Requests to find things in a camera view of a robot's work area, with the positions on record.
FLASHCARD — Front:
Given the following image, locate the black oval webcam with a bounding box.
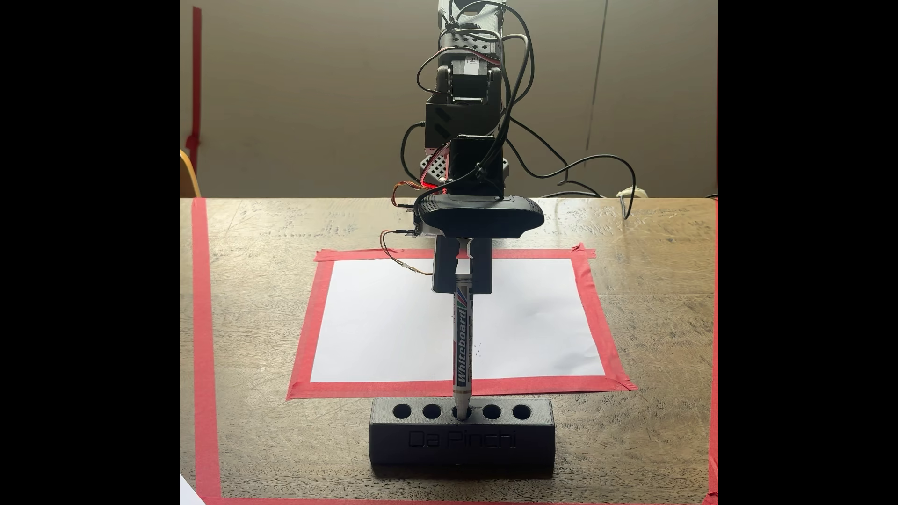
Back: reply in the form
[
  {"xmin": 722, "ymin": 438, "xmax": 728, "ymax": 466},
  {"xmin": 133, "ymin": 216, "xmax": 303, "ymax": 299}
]
[{"xmin": 413, "ymin": 194, "xmax": 546, "ymax": 240}]

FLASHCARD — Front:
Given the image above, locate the long red table tape strip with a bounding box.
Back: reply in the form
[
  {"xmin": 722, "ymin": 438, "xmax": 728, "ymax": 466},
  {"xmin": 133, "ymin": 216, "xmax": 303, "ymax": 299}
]
[{"xmin": 191, "ymin": 198, "xmax": 223, "ymax": 500}]

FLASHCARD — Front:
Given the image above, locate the white paper sheet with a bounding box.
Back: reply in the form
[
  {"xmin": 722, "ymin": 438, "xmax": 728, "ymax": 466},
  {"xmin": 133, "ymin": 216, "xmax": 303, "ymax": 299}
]
[{"xmin": 310, "ymin": 258, "xmax": 606, "ymax": 384}]

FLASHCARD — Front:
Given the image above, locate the black pen holder block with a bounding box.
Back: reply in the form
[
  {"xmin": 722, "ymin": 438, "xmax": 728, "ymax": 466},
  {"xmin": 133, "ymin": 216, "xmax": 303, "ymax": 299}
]
[{"xmin": 369, "ymin": 397, "xmax": 557, "ymax": 470}]

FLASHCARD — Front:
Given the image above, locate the orange wire bundle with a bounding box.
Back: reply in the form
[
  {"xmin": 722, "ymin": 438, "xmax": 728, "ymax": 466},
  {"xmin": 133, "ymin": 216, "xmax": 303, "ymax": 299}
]
[{"xmin": 379, "ymin": 180, "xmax": 435, "ymax": 276}]

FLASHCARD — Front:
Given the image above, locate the long black cable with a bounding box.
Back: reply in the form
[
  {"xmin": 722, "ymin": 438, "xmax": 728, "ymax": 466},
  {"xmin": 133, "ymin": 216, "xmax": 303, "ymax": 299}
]
[{"xmin": 501, "ymin": 0, "xmax": 638, "ymax": 220}]

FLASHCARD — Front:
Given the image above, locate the red vertical wall strip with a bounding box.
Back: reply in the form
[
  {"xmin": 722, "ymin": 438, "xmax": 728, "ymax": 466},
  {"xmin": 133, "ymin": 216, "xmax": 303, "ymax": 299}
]
[{"xmin": 184, "ymin": 7, "xmax": 203, "ymax": 173}]

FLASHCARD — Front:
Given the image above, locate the red tape strip on paper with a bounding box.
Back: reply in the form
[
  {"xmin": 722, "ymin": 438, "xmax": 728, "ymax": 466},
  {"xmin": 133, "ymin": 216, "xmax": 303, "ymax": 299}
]
[
  {"xmin": 314, "ymin": 243, "xmax": 596, "ymax": 263},
  {"xmin": 570, "ymin": 247, "xmax": 638, "ymax": 392},
  {"xmin": 286, "ymin": 258, "xmax": 337, "ymax": 401},
  {"xmin": 286, "ymin": 375, "xmax": 638, "ymax": 401}
]

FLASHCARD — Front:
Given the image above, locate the wooden chair back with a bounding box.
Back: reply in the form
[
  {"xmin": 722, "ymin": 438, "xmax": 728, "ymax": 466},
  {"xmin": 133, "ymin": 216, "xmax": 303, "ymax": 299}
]
[{"xmin": 180, "ymin": 149, "xmax": 203, "ymax": 199}]

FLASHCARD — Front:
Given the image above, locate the whiteboard marker pen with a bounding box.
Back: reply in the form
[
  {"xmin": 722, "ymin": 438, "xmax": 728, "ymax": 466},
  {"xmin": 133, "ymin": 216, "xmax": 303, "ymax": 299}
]
[{"xmin": 452, "ymin": 274, "xmax": 475, "ymax": 420}]

